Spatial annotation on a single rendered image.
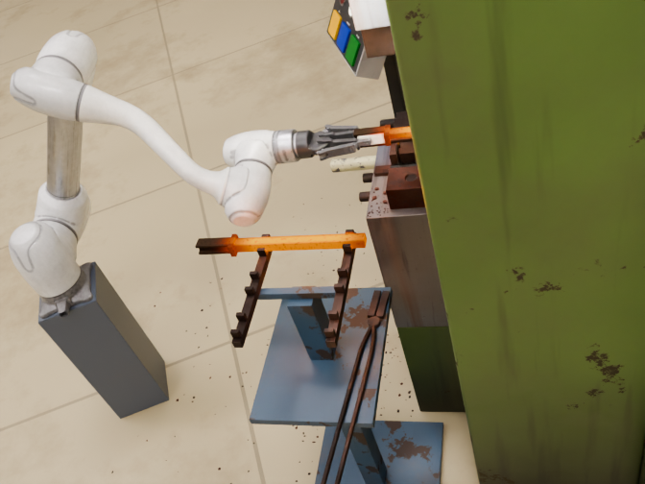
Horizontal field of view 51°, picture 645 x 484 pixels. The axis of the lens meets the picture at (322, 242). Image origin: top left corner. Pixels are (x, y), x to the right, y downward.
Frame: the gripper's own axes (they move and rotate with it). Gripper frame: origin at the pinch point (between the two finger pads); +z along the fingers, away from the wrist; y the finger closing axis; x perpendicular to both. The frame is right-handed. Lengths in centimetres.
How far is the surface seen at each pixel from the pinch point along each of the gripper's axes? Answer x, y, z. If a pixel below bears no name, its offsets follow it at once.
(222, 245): -1.3, 35.2, -33.5
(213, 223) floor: -99, -80, -108
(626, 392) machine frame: -45, 49, 57
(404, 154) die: -0.7, 7.6, 9.1
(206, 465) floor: -99, 44, -74
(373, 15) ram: 39.6, 12.6, 9.9
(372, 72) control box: -4.4, -38.9, -4.9
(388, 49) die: 28.8, 7.6, 10.4
